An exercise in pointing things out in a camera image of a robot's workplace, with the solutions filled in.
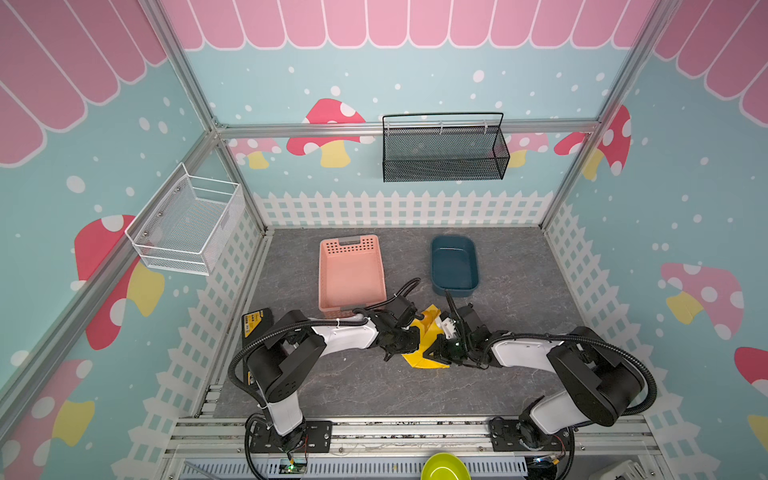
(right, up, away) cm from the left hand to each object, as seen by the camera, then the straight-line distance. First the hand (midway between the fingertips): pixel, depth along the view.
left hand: (418, 352), depth 87 cm
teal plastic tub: (+14, +25, +19) cm, 34 cm away
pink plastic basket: (-23, +21, +21) cm, 38 cm away
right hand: (+1, 0, -1) cm, 1 cm away
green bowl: (+5, -22, -17) cm, 28 cm away
